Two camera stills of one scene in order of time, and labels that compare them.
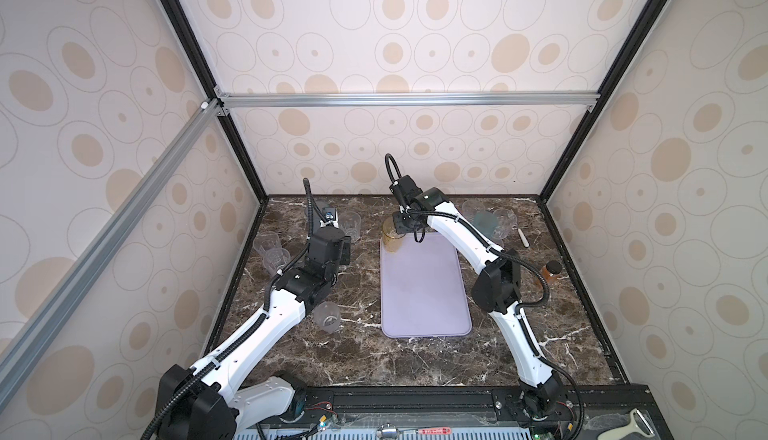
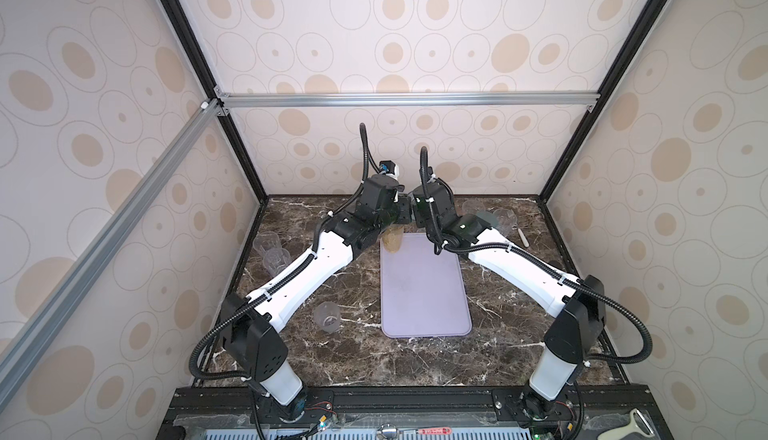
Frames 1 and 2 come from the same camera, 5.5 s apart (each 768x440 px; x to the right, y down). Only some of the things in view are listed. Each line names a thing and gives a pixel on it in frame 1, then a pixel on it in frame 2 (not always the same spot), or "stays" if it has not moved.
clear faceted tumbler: (470, 206) stays
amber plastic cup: (392, 240) stays
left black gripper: (345, 249) → (404, 208)
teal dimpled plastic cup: (485, 222) stays
